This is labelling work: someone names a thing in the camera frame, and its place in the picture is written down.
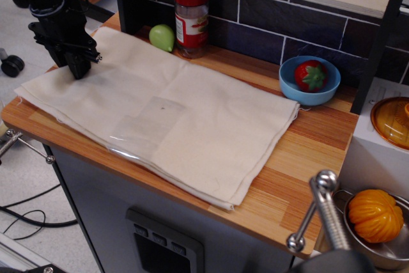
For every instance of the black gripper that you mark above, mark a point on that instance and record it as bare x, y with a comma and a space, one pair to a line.
61, 30

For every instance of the blue plastic bowl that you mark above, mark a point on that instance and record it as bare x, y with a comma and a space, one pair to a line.
290, 89

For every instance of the green toy pear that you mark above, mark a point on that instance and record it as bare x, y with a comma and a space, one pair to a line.
162, 37

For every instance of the red toy strawberry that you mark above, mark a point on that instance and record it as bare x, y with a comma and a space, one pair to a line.
311, 76

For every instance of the black right shelf post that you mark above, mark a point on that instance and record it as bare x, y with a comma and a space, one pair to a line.
389, 17

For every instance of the red capped spice jar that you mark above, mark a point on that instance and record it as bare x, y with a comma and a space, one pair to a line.
191, 17

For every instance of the stainless steel pot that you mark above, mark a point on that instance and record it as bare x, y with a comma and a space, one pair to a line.
391, 255

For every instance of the clear adhesive tape patch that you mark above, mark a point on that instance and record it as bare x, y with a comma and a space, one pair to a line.
138, 137

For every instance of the cream cloth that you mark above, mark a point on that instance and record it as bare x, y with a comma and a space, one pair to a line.
203, 131

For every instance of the orange transparent pot lid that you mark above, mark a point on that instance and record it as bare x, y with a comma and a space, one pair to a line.
389, 118

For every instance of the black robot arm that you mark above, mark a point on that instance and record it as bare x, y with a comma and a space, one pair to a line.
60, 28

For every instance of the orange toy pumpkin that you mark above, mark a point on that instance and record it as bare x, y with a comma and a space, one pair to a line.
375, 215

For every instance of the black caster wheel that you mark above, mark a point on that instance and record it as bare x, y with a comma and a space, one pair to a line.
11, 65

